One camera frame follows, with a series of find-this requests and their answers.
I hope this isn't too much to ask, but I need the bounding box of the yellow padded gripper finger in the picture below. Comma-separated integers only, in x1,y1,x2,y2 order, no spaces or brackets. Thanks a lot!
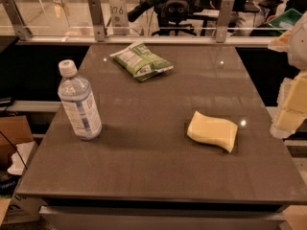
271,71,307,139

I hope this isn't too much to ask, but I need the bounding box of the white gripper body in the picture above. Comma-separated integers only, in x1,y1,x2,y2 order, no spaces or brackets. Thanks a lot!
268,12,307,70

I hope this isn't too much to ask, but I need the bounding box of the green jalapeno chip bag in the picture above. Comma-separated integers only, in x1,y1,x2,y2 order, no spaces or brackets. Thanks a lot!
110,41,174,81

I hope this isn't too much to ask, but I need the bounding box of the clear plastic water bottle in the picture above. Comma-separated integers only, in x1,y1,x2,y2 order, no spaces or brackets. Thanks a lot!
58,59,102,140

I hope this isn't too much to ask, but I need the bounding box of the green plastic bin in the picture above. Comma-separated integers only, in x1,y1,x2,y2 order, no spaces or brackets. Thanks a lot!
268,9,302,35

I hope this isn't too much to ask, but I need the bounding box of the yellow sponge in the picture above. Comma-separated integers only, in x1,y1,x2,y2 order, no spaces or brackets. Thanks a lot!
187,111,238,153

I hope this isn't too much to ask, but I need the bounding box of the black office chair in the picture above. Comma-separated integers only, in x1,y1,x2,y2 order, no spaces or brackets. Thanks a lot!
153,0,197,35

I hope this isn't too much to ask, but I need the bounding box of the crumpled white paper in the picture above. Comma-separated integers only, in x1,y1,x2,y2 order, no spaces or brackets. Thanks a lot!
7,141,38,175

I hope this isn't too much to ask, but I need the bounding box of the brown cardboard box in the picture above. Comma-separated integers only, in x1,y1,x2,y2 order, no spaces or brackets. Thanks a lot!
0,116,34,170

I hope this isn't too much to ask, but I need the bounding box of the right metal railing bracket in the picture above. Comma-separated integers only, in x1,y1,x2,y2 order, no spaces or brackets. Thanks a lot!
215,0,234,43

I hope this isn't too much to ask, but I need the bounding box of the metal railing bracket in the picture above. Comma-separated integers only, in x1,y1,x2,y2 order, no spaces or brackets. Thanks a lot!
87,0,106,42
215,0,234,43
0,0,33,41

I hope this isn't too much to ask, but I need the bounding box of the white numbered sign post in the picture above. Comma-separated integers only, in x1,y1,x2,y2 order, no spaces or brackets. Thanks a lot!
108,0,130,35

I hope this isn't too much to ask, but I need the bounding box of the middle metal railing bracket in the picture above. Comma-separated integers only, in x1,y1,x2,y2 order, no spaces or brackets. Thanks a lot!
87,0,106,42

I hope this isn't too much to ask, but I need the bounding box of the left metal railing bracket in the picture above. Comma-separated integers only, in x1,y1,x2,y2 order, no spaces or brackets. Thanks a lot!
0,0,33,41

